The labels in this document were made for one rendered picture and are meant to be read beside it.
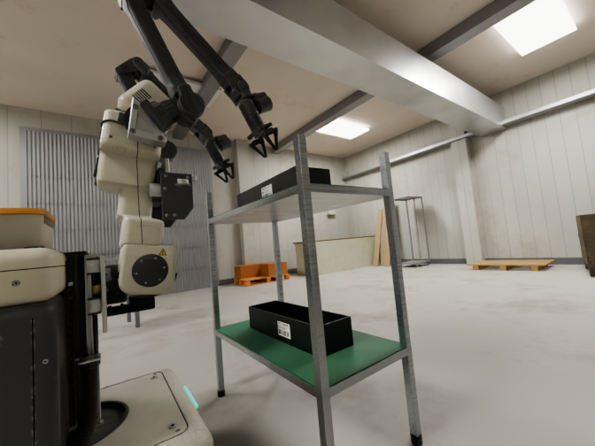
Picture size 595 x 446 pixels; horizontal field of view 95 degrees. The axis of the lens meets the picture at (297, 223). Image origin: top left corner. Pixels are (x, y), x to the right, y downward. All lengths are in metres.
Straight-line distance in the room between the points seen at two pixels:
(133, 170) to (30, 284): 0.44
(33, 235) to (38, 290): 0.22
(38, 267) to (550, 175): 6.73
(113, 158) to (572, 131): 6.62
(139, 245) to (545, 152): 6.57
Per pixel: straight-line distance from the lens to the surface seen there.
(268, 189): 1.22
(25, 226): 1.02
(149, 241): 1.01
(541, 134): 6.86
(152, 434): 1.03
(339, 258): 6.90
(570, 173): 6.68
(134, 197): 1.06
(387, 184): 1.13
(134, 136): 0.95
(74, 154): 6.35
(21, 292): 0.86
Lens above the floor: 0.77
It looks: 4 degrees up
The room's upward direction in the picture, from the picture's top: 5 degrees counter-clockwise
